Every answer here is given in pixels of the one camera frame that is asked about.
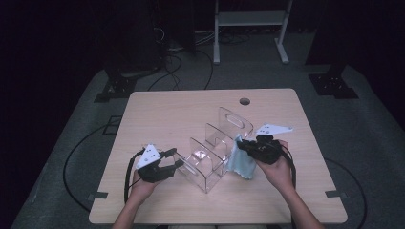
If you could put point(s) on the black stand base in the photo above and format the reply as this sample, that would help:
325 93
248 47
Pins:
332 84
119 86

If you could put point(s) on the light blue cleaning cloth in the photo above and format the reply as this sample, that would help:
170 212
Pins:
242 165

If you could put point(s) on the person's right hand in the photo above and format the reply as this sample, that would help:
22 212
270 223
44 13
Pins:
280 176

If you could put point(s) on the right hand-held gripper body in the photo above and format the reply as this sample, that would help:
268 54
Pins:
267 151

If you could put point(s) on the clear acrylic divided organizer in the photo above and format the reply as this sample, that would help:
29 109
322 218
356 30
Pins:
207 165

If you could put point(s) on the person's left hand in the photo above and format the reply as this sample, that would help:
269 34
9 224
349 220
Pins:
143 189

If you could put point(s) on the black tape strip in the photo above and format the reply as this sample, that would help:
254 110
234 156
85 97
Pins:
334 193
98 195

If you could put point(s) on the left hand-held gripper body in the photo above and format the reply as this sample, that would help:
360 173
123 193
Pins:
153 171

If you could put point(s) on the white metal stand frame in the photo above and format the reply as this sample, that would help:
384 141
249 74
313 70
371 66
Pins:
250 18

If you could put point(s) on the black tape square outline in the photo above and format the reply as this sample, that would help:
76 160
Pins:
108 132

